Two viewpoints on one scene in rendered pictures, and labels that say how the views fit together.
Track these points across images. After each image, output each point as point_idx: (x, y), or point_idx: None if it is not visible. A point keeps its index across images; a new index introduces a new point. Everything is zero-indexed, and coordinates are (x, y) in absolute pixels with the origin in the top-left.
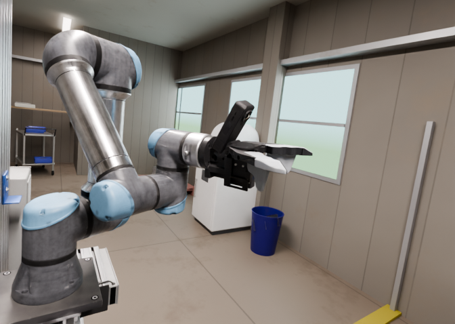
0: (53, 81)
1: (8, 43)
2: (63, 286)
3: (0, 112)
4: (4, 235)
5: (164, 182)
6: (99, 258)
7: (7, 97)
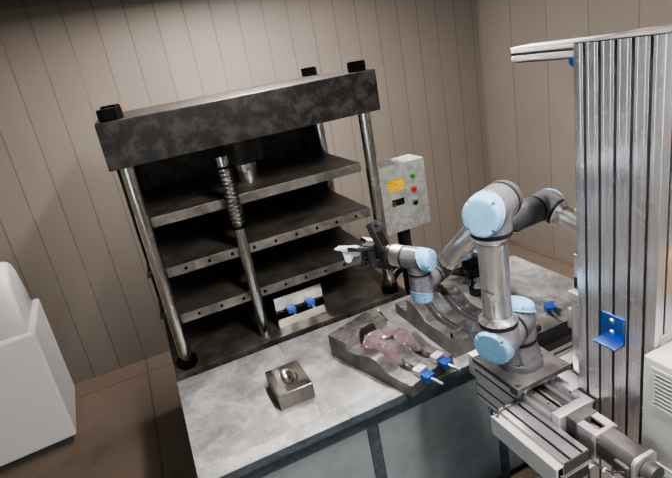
0: None
1: (632, 188)
2: None
3: (590, 248)
4: (619, 378)
5: None
6: (539, 439)
7: (631, 246)
